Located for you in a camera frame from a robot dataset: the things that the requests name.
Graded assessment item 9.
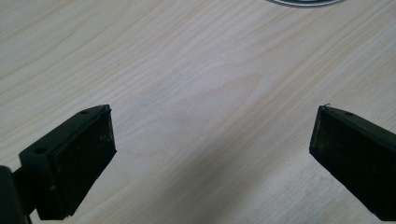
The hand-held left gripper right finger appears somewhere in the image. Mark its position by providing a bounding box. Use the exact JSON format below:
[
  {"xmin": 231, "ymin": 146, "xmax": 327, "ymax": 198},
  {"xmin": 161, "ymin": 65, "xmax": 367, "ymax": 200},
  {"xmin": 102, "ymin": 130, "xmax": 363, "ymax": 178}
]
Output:
[{"xmin": 308, "ymin": 105, "xmax": 396, "ymax": 222}]

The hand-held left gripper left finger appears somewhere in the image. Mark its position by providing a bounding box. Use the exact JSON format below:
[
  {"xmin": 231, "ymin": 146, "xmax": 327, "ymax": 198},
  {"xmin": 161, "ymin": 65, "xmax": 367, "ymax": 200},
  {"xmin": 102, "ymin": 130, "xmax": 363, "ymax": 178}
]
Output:
[{"xmin": 12, "ymin": 104, "xmax": 118, "ymax": 221}]

